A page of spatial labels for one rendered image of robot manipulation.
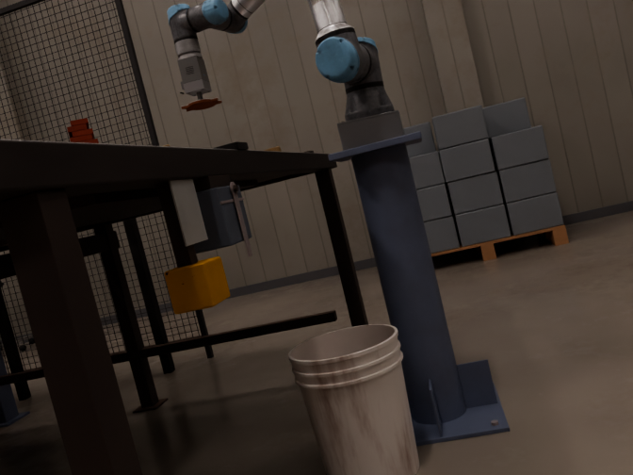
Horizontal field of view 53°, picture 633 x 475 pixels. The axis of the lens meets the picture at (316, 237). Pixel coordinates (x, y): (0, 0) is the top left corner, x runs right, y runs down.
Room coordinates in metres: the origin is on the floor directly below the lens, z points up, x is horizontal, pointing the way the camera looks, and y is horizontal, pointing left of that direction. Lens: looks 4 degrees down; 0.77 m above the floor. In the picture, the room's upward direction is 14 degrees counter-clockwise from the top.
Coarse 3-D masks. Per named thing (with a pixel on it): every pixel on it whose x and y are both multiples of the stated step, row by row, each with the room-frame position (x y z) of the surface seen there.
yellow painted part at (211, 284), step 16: (160, 192) 1.14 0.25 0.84; (176, 224) 1.14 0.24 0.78; (176, 240) 1.14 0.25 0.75; (176, 256) 1.14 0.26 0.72; (192, 256) 1.15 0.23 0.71; (176, 272) 1.11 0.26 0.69; (192, 272) 1.11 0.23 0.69; (208, 272) 1.11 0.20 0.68; (224, 272) 1.18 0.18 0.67; (176, 288) 1.12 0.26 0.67; (192, 288) 1.11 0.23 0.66; (208, 288) 1.10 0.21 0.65; (224, 288) 1.16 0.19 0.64; (176, 304) 1.12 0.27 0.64; (192, 304) 1.11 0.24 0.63; (208, 304) 1.10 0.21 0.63
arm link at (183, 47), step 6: (180, 42) 1.98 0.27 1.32; (186, 42) 1.98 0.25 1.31; (192, 42) 1.99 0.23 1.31; (198, 42) 2.01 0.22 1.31; (180, 48) 1.99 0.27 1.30; (186, 48) 1.98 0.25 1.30; (192, 48) 1.99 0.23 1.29; (198, 48) 2.00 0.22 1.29; (180, 54) 1.99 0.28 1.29; (186, 54) 1.99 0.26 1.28
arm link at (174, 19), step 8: (168, 8) 2.00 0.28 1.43; (176, 8) 1.98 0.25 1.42; (184, 8) 1.99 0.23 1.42; (168, 16) 2.00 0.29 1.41; (176, 16) 1.98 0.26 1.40; (184, 16) 1.97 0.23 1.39; (176, 24) 1.98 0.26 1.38; (184, 24) 1.97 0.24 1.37; (176, 32) 1.99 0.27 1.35; (184, 32) 1.98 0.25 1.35; (192, 32) 1.99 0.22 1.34; (176, 40) 1.99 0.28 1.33
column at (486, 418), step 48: (384, 144) 1.79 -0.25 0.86; (384, 192) 1.84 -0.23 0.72; (384, 240) 1.85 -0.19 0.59; (384, 288) 1.89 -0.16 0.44; (432, 288) 1.86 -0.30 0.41; (432, 336) 1.84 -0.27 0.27; (432, 384) 1.84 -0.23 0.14; (480, 384) 1.89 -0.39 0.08; (432, 432) 1.79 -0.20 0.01; (480, 432) 1.72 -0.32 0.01
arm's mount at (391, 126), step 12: (360, 120) 1.83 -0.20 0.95; (372, 120) 1.83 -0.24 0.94; (384, 120) 1.82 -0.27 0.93; (396, 120) 1.81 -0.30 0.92; (348, 132) 1.84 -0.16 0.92; (360, 132) 1.83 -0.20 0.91; (372, 132) 1.83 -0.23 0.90; (384, 132) 1.82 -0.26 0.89; (396, 132) 1.82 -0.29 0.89; (348, 144) 1.84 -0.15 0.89; (360, 144) 1.84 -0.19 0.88
